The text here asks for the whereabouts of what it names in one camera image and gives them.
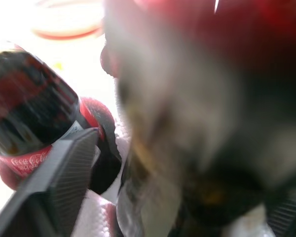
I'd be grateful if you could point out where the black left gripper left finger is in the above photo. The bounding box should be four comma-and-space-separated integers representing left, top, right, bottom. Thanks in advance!
0, 127, 100, 237

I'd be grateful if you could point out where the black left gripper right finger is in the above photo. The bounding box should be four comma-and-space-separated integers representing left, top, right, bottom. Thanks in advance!
266, 189, 296, 237

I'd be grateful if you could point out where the cola bottle with red label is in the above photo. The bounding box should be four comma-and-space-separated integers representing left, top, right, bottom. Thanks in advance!
0, 96, 122, 196
0, 44, 80, 157
100, 0, 296, 237

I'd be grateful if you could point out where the red and white round object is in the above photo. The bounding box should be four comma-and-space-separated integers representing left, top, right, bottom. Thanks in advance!
31, 0, 106, 40

